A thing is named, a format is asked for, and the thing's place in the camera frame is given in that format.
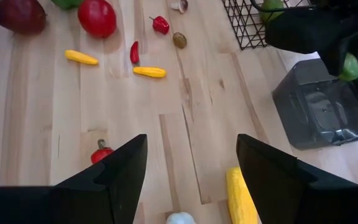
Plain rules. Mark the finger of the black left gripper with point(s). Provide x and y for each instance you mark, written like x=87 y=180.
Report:
x=334 y=62

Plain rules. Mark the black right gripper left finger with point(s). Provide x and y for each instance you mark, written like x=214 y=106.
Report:
x=117 y=186

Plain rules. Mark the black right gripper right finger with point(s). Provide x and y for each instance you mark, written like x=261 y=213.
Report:
x=275 y=186

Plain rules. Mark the green jalapeno pepper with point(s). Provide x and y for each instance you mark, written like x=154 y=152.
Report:
x=351 y=70

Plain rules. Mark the red tomato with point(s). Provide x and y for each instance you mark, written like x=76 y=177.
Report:
x=97 y=18
x=99 y=154

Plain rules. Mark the yellow corn cob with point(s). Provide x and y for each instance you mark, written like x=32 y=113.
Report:
x=239 y=199

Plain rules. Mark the green lime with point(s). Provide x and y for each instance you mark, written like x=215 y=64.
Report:
x=272 y=11

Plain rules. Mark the white garlic bulb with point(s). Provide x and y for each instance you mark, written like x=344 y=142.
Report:
x=180 y=218

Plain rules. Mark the small yellow pepper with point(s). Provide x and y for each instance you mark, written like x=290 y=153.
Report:
x=149 y=72
x=81 y=57

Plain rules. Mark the small red chili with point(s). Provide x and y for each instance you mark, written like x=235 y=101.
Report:
x=134 y=53

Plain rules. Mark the small red habanero pepper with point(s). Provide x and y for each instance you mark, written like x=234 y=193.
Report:
x=161 y=25

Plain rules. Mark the green bell pepper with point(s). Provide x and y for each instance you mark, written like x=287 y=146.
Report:
x=67 y=3

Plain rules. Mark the dark red apple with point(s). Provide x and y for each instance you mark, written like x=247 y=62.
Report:
x=19 y=15

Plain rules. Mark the grey plastic bin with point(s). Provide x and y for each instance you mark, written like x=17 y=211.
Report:
x=291 y=99

